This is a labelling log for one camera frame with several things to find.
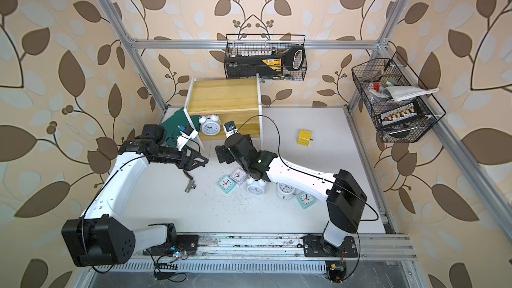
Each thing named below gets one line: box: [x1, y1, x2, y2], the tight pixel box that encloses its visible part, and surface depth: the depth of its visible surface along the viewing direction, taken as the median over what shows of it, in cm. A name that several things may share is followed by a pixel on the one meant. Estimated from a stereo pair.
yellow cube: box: [297, 129, 313, 146], surface depth 104 cm
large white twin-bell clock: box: [275, 182, 296, 200], surface depth 86 cm
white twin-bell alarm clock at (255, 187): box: [246, 177, 267, 196], surface depth 84 cm
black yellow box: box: [224, 54, 284, 80], surface depth 86 cm
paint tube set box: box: [378, 100, 426, 128], surface depth 68 cm
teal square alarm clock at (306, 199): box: [296, 192, 317, 210], surface depth 85 cm
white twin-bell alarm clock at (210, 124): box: [198, 114, 222, 136], surface depth 86 cm
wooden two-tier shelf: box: [184, 73, 264, 156], surface depth 80 cm
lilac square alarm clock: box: [230, 168, 248, 186], surface depth 93 cm
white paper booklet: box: [382, 86, 440, 102], surface depth 64 cm
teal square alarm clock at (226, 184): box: [217, 175, 236, 194], surface depth 90 cm
